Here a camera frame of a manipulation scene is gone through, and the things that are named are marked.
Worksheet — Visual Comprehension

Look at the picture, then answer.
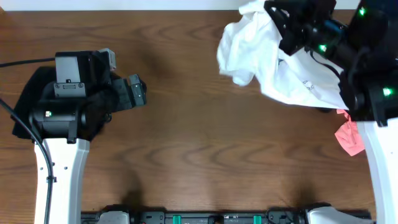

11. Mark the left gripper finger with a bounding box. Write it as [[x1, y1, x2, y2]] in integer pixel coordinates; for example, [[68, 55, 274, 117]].
[[98, 48, 116, 71], [129, 74, 147, 106]]

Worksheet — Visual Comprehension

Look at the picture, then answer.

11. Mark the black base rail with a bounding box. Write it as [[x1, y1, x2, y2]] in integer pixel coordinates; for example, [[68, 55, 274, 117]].
[[80, 203, 375, 224]]

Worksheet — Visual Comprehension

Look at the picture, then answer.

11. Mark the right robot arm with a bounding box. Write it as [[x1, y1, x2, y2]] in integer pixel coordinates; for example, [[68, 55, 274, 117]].
[[264, 0, 397, 223]]

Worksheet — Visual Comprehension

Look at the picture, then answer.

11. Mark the black folded garment left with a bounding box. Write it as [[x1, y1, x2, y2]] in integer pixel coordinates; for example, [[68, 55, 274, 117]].
[[11, 67, 105, 141]]

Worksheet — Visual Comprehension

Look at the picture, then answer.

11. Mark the pink garment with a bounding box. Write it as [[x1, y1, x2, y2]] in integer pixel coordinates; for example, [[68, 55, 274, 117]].
[[335, 109, 365, 156]]

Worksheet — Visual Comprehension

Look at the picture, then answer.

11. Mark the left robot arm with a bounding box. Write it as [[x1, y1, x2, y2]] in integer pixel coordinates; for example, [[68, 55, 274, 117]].
[[29, 49, 146, 223]]

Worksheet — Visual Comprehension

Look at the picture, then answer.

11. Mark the white printed t-shirt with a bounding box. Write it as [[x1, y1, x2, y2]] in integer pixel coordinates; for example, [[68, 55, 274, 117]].
[[216, 1, 347, 110]]

